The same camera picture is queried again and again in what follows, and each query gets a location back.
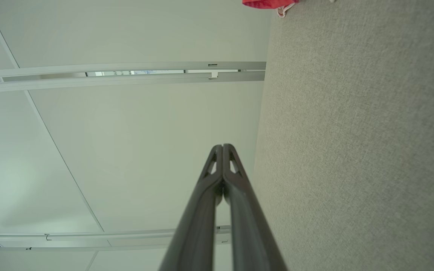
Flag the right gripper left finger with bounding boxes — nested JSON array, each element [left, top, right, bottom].
[[159, 144, 224, 271]]

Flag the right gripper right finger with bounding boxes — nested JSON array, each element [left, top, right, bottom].
[[223, 143, 288, 271]]

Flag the red Bulls 23 shorts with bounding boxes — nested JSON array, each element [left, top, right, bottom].
[[242, 0, 300, 18]]

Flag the pale grey partition rail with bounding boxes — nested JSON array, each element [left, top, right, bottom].
[[0, 61, 267, 94], [0, 225, 232, 252]]

